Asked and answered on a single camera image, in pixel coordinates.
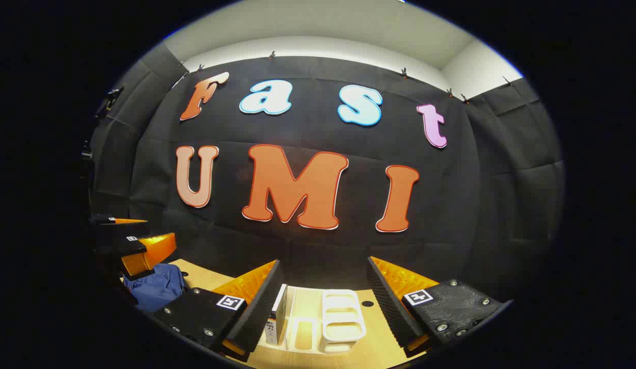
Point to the white bookshelf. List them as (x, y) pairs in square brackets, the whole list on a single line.
[(341, 318)]

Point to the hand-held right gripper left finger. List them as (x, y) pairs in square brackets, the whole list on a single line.
[(264, 302)]

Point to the row of small cloth clips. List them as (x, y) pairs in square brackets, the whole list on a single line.
[(271, 55)]

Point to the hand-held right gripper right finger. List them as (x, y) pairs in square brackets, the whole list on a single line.
[(384, 302)]

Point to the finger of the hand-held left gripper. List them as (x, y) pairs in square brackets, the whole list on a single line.
[(120, 228), (143, 253)]

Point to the black mounted device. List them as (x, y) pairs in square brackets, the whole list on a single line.
[(110, 98)]

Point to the blue schoolbag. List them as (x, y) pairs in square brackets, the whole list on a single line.
[(156, 289)]

